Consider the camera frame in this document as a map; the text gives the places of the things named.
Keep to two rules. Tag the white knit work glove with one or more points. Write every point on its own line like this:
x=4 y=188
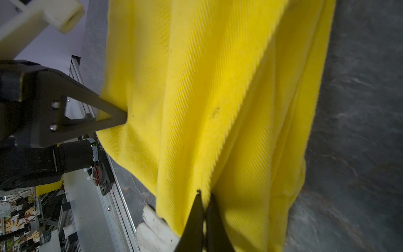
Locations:
x=153 y=234

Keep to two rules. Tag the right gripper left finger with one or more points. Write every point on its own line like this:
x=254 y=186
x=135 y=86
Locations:
x=192 y=239

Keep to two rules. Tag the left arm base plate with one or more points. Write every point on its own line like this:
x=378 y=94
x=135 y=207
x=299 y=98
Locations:
x=102 y=168

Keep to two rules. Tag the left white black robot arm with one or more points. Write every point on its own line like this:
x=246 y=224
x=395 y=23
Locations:
x=28 y=167

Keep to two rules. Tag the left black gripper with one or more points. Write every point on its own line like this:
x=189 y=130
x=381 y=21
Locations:
x=58 y=108

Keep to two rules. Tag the aluminium frame rail front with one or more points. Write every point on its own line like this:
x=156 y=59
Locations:
x=102 y=223

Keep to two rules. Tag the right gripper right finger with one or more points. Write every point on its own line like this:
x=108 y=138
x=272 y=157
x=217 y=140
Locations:
x=216 y=238

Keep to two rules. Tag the yellow trousers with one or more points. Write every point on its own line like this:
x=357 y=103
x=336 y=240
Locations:
x=221 y=97

